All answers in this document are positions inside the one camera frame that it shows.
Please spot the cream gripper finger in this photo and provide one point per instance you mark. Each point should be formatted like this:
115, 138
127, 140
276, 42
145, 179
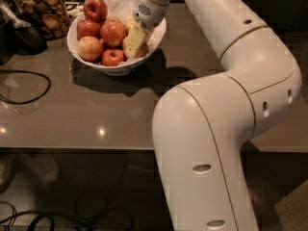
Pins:
137, 36

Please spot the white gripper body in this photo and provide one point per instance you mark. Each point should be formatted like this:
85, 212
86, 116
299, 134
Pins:
148, 12

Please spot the yellow-red apple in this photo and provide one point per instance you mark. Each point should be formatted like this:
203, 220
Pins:
131, 52

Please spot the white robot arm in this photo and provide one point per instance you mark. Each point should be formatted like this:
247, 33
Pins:
200, 126

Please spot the back right pale apple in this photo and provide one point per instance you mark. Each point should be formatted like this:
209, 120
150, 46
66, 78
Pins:
129, 23

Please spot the centre red apple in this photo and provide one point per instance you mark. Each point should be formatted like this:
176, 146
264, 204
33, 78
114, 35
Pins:
113, 32

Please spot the white ceramic bowl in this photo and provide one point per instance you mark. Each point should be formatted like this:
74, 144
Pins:
121, 69

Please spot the front small red apple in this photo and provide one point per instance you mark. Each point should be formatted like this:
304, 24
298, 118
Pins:
113, 57

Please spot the top red apple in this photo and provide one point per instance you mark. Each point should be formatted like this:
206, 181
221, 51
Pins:
95, 10

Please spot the front left yellow apple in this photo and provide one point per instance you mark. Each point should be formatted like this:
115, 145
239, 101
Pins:
90, 48

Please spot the left red apple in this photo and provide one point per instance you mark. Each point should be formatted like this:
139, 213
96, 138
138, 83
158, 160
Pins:
88, 28

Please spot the glass jar of dried chips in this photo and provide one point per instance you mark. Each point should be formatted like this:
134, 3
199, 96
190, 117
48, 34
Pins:
49, 16

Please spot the black appliance at left edge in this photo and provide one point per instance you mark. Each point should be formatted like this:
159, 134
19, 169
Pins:
8, 40

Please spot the black scoop with silver handle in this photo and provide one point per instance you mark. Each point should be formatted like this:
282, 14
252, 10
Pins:
28, 37

